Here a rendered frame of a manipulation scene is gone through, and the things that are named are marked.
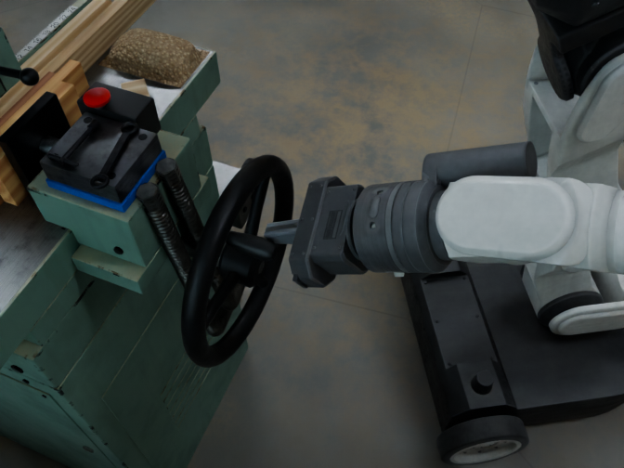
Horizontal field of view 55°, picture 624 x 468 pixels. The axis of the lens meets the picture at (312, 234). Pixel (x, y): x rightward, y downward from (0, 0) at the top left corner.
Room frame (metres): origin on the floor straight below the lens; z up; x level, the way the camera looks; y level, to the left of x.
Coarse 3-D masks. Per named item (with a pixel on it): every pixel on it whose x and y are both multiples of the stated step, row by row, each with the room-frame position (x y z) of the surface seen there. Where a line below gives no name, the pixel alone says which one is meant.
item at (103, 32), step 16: (128, 0) 0.84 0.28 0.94; (144, 0) 0.88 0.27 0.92; (112, 16) 0.80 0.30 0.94; (128, 16) 0.83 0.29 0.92; (80, 32) 0.76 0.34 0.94; (96, 32) 0.76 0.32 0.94; (112, 32) 0.79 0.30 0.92; (64, 48) 0.72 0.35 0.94; (80, 48) 0.72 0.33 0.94; (96, 48) 0.75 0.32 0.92; (48, 64) 0.68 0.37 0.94; (64, 64) 0.69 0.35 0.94; (16, 96) 0.62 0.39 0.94
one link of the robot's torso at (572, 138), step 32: (608, 64) 0.63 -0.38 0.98; (544, 96) 0.73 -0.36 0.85; (576, 96) 0.73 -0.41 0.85; (608, 96) 0.61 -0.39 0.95; (544, 128) 0.74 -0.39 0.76; (576, 128) 0.62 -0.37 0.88; (608, 128) 0.61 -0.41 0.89; (544, 160) 0.73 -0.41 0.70; (576, 160) 0.63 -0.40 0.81; (608, 160) 0.66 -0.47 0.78
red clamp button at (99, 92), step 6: (90, 90) 0.53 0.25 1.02; (96, 90) 0.53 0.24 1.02; (102, 90) 0.53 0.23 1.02; (108, 90) 0.53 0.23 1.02; (84, 96) 0.52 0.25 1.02; (90, 96) 0.52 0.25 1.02; (96, 96) 0.52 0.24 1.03; (102, 96) 0.52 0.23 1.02; (108, 96) 0.52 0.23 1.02; (84, 102) 0.51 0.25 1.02; (90, 102) 0.51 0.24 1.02; (96, 102) 0.51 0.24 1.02; (102, 102) 0.51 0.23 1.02; (108, 102) 0.52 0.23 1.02
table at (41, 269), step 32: (96, 64) 0.74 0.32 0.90; (160, 96) 0.67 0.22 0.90; (192, 96) 0.69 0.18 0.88; (0, 224) 0.44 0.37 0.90; (32, 224) 0.44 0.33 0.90; (0, 256) 0.39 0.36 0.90; (32, 256) 0.39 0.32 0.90; (64, 256) 0.40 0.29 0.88; (96, 256) 0.41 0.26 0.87; (160, 256) 0.42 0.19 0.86; (0, 288) 0.35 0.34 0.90; (32, 288) 0.35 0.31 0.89; (128, 288) 0.38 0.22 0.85; (0, 320) 0.31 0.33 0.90; (32, 320) 0.33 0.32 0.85; (0, 352) 0.29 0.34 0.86
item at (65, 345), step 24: (192, 144) 0.67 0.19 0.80; (96, 288) 0.42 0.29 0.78; (120, 288) 0.45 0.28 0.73; (72, 312) 0.38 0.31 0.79; (96, 312) 0.40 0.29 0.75; (72, 336) 0.36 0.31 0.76; (24, 360) 0.31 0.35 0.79; (48, 360) 0.32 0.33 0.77; (72, 360) 0.34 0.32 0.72; (48, 384) 0.31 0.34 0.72
